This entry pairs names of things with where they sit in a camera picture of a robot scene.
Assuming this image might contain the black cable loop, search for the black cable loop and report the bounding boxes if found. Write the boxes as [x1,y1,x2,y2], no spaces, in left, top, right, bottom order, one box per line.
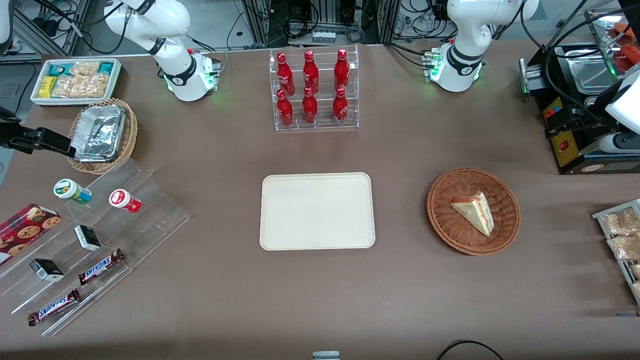
[436,339,506,360]

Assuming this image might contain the green-lid snack cup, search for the green-lid snack cup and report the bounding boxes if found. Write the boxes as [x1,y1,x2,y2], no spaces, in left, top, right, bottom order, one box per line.
[53,178,93,205]

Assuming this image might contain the red-lid snack cup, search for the red-lid snack cup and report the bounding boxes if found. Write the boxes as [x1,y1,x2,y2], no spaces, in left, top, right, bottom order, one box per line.
[108,188,143,214]

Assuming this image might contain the steel warmer pan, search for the steel warmer pan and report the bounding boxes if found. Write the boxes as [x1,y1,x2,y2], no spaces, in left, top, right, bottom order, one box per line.
[564,48,620,96]

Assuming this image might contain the clear acrylic stepped shelf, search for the clear acrylic stepped shelf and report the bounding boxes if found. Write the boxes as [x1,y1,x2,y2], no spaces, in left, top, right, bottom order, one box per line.
[0,157,191,337]

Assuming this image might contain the triangular sandwich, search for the triangular sandwich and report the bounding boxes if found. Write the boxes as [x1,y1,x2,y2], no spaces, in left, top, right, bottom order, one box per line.
[450,191,495,238]

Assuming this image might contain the black food warmer cabinet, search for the black food warmer cabinet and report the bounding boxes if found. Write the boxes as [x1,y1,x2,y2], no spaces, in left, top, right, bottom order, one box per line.
[519,0,640,176]

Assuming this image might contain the light wicker basket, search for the light wicker basket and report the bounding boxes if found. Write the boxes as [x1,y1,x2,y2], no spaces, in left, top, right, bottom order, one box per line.
[67,98,139,175]

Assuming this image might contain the clear acrylic bottle rack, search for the clear acrylic bottle rack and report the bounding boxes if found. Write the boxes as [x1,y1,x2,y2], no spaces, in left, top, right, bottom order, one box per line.
[269,44,360,132]

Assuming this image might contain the red cookie box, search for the red cookie box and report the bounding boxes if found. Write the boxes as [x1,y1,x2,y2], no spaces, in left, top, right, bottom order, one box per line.
[0,202,62,266]

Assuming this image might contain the cream rectangular tray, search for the cream rectangular tray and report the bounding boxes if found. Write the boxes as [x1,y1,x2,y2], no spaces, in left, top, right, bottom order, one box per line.
[259,172,376,251]

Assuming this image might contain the red cola bottle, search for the red cola bottle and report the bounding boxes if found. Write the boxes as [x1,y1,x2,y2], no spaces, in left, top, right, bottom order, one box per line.
[332,87,349,124]
[276,52,295,96]
[333,48,350,92]
[276,89,295,127]
[302,50,320,95]
[302,86,319,125]

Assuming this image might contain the white rectangular snack bin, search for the white rectangular snack bin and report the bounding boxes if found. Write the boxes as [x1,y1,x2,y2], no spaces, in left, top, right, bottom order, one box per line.
[30,57,124,108]

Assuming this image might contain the brown round wicker basket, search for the brown round wicker basket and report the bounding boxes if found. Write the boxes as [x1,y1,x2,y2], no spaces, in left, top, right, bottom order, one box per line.
[426,167,521,256]

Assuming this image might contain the grey wire rack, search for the grey wire rack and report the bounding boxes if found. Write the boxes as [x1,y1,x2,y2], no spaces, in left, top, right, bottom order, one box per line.
[592,198,640,307]

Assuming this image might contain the small black box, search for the small black box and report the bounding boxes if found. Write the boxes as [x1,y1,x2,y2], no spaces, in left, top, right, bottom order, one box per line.
[74,224,103,252]
[29,258,65,282]

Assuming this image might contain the clear cracker packet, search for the clear cracker packet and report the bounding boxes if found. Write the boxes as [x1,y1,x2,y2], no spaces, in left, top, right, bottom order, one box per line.
[51,75,84,99]
[70,60,102,77]
[80,73,110,99]

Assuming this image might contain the Snickers bar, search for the Snickers bar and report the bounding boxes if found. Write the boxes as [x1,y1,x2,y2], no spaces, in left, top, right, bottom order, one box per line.
[78,248,126,286]
[27,288,81,327]

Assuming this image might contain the silver foil container stack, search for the silver foil container stack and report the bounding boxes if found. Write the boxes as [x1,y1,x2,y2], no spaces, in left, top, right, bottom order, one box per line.
[71,104,127,163]

